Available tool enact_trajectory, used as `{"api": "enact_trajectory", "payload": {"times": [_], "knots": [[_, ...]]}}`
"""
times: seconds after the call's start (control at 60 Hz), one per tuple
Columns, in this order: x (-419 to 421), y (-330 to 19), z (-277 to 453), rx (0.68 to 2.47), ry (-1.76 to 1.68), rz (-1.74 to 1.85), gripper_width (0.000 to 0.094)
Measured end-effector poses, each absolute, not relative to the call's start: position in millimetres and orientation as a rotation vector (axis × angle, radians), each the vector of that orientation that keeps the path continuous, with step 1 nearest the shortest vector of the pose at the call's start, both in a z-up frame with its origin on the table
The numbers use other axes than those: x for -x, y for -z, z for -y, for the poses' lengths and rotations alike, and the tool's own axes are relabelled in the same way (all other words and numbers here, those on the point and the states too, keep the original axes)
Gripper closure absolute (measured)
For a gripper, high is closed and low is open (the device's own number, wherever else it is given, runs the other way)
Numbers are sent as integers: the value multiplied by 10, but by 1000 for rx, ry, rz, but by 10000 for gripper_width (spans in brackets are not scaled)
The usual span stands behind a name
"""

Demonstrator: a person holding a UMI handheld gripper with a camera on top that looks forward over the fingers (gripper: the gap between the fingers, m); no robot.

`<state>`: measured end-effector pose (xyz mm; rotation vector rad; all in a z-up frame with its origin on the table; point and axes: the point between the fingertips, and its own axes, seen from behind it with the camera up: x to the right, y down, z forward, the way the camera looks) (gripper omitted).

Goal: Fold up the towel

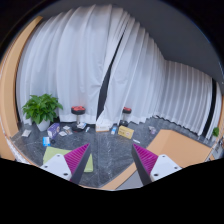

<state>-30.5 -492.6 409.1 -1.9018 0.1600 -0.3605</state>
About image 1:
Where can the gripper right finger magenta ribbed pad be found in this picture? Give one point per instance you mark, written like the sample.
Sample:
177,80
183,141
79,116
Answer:
151,167

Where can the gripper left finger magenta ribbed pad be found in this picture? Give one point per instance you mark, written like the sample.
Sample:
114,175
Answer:
69,166

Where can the light green towel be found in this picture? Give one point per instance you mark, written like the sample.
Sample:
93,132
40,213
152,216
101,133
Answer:
52,151

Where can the small blue white box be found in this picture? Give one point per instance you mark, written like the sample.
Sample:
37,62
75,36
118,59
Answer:
46,141

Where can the purple white box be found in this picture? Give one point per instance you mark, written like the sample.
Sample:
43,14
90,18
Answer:
53,130

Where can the yellow cardboard box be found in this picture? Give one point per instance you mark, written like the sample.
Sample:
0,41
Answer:
125,132

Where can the beige flat box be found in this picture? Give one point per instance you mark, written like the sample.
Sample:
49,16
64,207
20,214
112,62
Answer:
102,128

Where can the blue white bottle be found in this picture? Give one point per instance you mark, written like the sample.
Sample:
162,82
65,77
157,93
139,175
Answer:
114,130

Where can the flat white packet left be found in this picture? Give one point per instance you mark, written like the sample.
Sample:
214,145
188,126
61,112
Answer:
26,133

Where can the right stool red black top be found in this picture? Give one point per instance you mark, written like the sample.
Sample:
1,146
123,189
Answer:
126,111

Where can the green potted plant white pot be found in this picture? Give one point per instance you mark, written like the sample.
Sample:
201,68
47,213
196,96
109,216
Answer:
41,110

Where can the small green plant right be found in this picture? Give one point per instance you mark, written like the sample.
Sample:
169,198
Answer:
215,134

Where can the right white curtain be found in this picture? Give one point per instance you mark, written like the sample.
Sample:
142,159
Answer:
151,86

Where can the white curtain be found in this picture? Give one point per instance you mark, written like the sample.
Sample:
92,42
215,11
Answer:
68,56
151,86

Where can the left white curtain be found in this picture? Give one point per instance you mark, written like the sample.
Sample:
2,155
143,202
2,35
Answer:
68,56

